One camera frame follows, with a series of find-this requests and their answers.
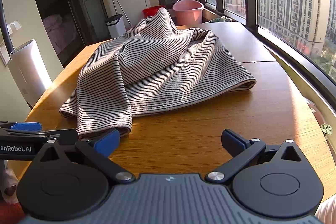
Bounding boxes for green knitted item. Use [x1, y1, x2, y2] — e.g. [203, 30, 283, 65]
[203, 16, 233, 24]

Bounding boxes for black and white hose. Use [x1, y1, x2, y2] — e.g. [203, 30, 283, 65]
[0, 0, 16, 54]

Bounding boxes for mop with metal handle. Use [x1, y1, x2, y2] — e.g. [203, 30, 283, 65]
[105, 0, 134, 30]

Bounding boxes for apartment buildings outside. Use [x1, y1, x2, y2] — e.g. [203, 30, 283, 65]
[199, 0, 336, 75]

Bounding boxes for white wall socket with cover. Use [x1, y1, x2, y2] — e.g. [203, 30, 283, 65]
[0, 21, 22, 67]

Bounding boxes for pink plastic tub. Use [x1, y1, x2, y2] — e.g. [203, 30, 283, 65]
[172, 0, 205, 26]

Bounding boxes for bed with pink bedding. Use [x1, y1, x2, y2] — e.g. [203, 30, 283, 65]
[43, 14, 79, 55]

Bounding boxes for white bin with black lid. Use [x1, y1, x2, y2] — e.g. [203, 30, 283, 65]
[105, 13, 127, 38]

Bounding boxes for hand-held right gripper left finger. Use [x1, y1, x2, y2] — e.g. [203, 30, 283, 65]
[33, 130, 135, 185]

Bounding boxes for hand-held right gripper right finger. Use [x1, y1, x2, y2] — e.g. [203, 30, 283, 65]
[205, 129, 306, 185]

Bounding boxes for striped knit garment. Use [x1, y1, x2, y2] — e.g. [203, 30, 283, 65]
[58, 7, 257, 139]

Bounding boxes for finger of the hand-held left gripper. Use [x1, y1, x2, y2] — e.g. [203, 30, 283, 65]
[0, 128, 79, 146]
[0, 121, 43, 132]

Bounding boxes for red plastic bucket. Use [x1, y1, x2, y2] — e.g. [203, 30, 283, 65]
[142, 5, 166, 18]

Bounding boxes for white cylindrical appliance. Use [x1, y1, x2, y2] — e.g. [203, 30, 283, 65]
[10, 39, 52, 109]

